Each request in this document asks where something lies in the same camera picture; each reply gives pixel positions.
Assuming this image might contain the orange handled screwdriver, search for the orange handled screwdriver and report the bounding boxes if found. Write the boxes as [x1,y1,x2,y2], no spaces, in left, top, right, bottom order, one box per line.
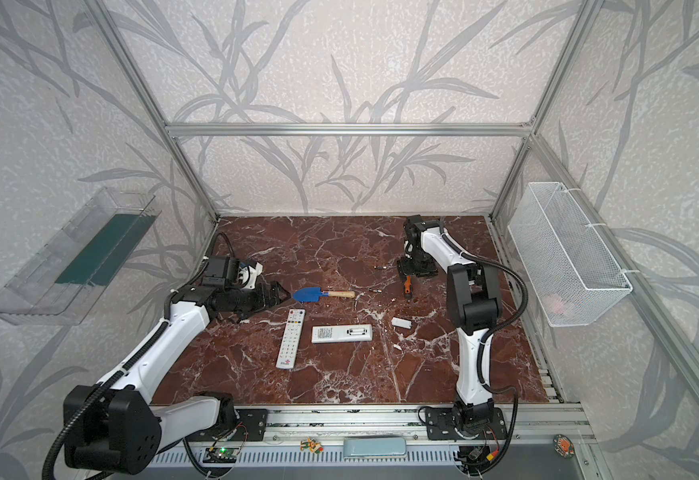
[403,275,413,300]

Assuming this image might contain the white battery cover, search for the white battery cover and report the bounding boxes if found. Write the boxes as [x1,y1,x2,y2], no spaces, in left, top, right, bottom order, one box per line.
[391,317,413,329]

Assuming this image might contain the white remote control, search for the white remote control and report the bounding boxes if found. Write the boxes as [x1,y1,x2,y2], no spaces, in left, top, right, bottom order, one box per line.
[276,309,306,370]
[312,324,373,344]

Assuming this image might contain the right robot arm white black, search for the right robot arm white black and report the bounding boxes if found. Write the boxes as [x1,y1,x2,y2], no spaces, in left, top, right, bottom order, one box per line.
[397,215,503,436]

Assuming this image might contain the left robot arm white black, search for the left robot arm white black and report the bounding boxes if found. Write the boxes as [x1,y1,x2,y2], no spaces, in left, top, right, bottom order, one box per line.
[42,256,292,479]

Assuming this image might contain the pink object in basket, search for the pink object in basket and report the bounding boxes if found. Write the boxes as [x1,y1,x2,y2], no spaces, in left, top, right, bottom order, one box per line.
[543,294,573,318]

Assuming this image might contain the left green led controller board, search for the left green led controller board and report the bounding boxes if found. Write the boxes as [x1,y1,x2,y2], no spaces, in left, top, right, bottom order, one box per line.
[203,446,242,465]

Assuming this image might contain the round orange black badge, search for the round orange black badge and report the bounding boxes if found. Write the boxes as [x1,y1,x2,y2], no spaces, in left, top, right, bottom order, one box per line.
[553,434,575,459]

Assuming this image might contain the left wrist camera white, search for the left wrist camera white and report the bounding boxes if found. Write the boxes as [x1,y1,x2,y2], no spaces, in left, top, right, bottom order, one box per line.
[237,261,264,290]

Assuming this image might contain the blue toy shovel wooden handle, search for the blue toy shovel wooden handle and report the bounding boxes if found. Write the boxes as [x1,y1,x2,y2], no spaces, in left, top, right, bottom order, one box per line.
[292,287,357,303]

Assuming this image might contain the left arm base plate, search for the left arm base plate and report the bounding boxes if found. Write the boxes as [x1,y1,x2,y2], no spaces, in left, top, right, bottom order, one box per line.
[205,408,269,442]

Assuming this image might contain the white wire mesh basket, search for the white wire mesh basket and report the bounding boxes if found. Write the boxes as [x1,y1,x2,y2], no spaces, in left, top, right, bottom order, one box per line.
[509,182,633,328]

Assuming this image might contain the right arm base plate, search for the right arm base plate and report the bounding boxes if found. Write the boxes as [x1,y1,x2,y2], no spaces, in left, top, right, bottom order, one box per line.
[417,406,509,441]

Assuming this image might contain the clear plastic wall shelf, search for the clear plastic wall shelf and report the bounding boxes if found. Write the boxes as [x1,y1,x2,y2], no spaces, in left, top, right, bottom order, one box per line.
[0,187,162,326]

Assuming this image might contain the grey rectangular box on rail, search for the grey rectangular box on rail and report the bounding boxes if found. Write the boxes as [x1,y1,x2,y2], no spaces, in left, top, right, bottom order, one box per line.
[343,436,407,459]

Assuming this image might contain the right controller board wires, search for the right controller board wires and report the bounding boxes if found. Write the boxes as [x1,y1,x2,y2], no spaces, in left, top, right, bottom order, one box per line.
[453,440,503,475]

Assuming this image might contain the left black corrugated cable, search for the left black corrugated cable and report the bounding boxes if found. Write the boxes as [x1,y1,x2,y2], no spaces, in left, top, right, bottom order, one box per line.
[42,231,237,480]

